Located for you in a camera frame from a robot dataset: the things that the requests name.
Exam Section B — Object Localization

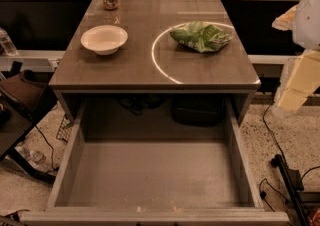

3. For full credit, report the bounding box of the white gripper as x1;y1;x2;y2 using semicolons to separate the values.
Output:
271;0;320;118

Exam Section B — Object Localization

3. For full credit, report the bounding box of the grey cabinet table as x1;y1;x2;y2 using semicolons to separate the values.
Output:
50;0;260;120

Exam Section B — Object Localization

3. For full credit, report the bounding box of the clear plastic water bottle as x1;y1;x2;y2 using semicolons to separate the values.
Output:
0;28;19;56

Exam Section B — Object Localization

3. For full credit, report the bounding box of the grey open drawer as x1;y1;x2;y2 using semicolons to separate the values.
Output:
21;98;288;226

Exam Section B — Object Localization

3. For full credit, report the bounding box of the dark office chair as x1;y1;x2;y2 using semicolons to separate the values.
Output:
0;61;57;184

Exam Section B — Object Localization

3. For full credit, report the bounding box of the plastic bottle on floor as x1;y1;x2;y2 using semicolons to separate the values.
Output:
16;146;50;173

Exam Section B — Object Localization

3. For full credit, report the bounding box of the white paper bowl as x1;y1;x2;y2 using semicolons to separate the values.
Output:
81;25;128;55

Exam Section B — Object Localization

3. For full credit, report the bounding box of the black bag under table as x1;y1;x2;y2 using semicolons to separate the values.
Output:
171;94;225;127

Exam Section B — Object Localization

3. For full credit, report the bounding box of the green jalapeno chip bag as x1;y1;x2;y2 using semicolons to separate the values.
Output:
169;21;232;53

